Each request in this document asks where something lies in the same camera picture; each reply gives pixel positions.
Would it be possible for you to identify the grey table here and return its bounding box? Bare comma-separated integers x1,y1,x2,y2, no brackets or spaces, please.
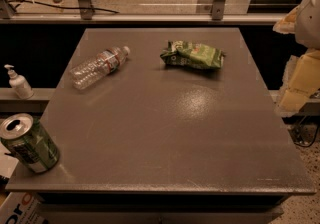
8,28,315,224

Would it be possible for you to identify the green chip bag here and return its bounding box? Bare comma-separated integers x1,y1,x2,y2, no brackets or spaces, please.
160,40,224,70

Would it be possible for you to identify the metal rail frame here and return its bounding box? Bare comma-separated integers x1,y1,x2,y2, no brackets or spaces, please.
0,13,285,26

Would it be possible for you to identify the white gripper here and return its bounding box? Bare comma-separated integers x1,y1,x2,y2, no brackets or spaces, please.
273,0,320,112

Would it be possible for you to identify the clear plastic water bottle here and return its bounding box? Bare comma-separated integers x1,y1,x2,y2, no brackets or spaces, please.
70,46,131,90

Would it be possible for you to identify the white cardboard box orange print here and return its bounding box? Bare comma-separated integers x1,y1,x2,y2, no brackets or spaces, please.
0,192,48,224

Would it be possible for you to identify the green soda can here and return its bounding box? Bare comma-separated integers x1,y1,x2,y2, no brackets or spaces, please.
0,113,60,173

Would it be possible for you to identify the white pump lotion bottle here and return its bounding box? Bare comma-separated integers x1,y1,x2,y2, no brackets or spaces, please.
4,64,34,99

